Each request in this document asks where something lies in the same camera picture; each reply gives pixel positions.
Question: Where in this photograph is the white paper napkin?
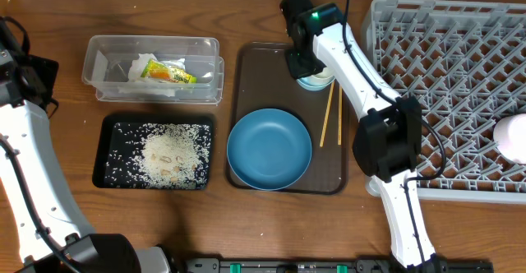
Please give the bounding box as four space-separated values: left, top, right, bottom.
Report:
118 53 183 97

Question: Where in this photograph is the yellow green snack wrapper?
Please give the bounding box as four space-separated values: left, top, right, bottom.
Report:
141 58 196 84

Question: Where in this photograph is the dark blue plate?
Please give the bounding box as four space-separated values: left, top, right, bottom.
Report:
227 109 312 191

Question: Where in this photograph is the white rice pile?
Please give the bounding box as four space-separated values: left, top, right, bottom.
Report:
104 123 211 190

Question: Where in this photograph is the pink bowl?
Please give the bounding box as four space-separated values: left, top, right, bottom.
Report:
493 113 525 164

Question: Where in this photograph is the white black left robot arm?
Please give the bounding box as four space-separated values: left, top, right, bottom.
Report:
1 16 177 272

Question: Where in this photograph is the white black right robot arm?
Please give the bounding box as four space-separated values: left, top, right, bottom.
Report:
279 0 441 272

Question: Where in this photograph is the grey dishwasher rack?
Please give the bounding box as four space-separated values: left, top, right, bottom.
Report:
362 0 525 204

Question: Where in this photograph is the white plastic cup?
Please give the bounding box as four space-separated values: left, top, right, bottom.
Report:
307 67 335 86

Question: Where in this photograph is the light blue small bowl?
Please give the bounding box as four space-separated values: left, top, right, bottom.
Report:
297 76 335 91

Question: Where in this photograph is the wooden chopstick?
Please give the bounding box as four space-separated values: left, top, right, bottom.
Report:
320 81 335 148
337 85 343 146

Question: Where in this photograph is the dark brown serving tray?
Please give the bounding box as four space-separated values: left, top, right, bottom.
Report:
231 43 349 195

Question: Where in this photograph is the clear plastic container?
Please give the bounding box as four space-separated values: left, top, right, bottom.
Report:
82 35 220 87

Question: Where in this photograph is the black plastic tray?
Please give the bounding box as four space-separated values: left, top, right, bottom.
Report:
91 113 215 191

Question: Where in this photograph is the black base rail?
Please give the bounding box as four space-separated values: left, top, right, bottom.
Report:
186 258 495 273

